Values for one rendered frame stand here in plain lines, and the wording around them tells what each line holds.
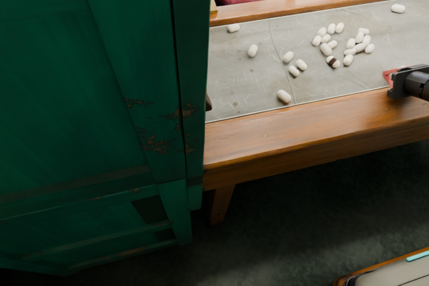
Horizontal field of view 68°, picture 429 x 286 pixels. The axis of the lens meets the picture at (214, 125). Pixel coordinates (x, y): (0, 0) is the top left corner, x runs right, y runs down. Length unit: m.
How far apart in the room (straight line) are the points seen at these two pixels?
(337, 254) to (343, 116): 0.83
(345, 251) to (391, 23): 0.92
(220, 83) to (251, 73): 0.09
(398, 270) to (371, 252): 0.29
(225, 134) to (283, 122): 0.14
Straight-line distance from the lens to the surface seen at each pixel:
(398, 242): 1.66
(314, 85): 0.87
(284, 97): 0.80
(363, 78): 0.94
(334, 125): 0.79
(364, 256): 1.57
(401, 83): 0.86
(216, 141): 0.71
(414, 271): 1.34
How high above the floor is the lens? 1.40
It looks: 62 degrees down
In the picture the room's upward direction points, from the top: 6 degrees clockwise
